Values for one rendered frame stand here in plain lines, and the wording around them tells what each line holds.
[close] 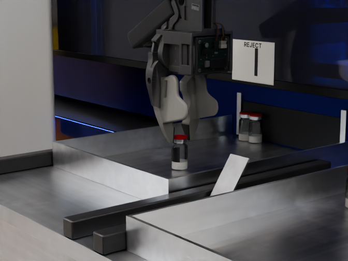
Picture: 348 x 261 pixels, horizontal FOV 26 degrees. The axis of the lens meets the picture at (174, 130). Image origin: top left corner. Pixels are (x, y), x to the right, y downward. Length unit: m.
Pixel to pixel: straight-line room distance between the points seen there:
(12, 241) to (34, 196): 0.93
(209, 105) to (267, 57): 0.13
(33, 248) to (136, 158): 0.71
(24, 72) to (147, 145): 0.35
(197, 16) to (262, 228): 0.29
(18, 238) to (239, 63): 0.88
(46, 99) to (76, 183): 0.48
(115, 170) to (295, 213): 0.23
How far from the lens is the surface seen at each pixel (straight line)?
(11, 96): 1.41
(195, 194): 0.86
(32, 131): 1.44
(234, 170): 0.86
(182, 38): 0.95
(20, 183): 0.99
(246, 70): 1.11
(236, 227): 0.80
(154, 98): 0.99
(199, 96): 1.02
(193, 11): 0.95
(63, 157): 1.04
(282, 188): 0.86
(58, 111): 1.63
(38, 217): 0.85
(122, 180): 0.93
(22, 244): 1.81
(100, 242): 0.73
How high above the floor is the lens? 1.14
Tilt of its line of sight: 11 degrees down
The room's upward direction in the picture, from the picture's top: straight up
